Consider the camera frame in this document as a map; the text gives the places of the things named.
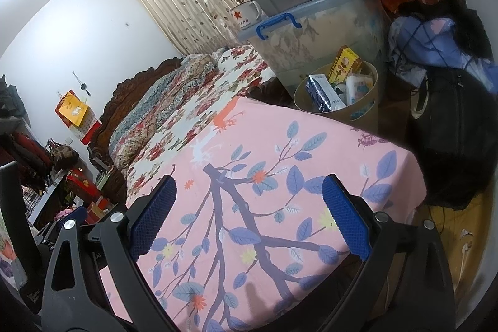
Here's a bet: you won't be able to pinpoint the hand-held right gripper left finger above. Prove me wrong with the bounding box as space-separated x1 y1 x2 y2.
41 174 177 332

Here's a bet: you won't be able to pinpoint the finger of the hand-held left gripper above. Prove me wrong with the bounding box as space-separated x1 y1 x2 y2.
37 205 88 247

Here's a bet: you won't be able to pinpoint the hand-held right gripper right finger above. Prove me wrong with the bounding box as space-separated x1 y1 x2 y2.
319 174 456 332

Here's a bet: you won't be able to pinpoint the beige waste basket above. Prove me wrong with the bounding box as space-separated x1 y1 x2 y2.
293 60 380 135

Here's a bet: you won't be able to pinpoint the white carton with blue print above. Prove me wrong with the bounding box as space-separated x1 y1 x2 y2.
345 74 375 107

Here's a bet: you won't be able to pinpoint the blue white milk carton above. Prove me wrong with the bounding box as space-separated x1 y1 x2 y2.
304 74 347 113

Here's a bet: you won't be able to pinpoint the yellow cardboard box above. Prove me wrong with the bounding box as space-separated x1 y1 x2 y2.
327 46 363 86

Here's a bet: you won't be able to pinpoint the white plant print cloth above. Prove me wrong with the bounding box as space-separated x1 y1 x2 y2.
0 223 28 290

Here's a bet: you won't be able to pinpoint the red gift bag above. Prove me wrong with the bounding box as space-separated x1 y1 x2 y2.
64 169 102 201

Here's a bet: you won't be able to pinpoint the grey metal shelf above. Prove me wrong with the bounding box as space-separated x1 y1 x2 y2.
0 122 75 236

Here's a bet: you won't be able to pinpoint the dark wooden nightstand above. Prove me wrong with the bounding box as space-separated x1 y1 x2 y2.
95 166 129 205

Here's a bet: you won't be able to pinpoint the brown handbag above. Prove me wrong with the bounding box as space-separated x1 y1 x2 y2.
46 138 81 171

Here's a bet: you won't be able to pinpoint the dark red hanging clothes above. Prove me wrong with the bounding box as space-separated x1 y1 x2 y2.
0 75 52 185

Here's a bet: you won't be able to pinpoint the floral bed sheet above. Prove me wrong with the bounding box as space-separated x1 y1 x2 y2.
126 46 278 197

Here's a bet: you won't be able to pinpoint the pink printed tablecloth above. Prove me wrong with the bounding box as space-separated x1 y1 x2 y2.
99 96 426 332

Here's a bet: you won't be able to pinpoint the floral patchwork quilt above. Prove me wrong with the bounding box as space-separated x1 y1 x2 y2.
109 54 218 169

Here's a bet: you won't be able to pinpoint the carved wooden headboard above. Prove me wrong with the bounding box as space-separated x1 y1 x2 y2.
87 57 183 169

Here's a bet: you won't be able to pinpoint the black backpack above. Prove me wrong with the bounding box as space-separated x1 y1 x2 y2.
406 63 498 211

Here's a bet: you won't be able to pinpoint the blue clothes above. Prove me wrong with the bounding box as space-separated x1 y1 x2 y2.
389 15 498 84

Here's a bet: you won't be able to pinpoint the white enamel mug red star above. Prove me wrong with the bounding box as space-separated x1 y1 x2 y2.
229 0 262 25

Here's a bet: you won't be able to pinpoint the red yellow wall calendar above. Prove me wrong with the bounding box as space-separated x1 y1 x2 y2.
55 89 102 143

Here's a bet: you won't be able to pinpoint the hanging wall ornament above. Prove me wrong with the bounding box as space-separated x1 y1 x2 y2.
72 71 92 98

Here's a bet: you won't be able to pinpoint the storage box with blue handle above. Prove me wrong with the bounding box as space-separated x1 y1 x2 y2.
237 0 390 100

